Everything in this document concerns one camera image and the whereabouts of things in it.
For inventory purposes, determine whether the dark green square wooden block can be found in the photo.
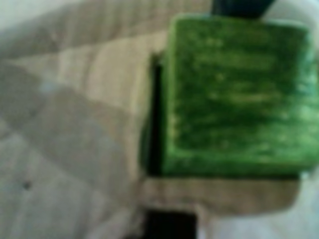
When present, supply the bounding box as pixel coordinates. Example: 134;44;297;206
141;12;319;181

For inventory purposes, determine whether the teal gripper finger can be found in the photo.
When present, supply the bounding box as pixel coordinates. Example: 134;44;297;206
210;0;276;19

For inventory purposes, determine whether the cardboard insert with cutouts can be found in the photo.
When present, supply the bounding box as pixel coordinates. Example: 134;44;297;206
0;0;301;239

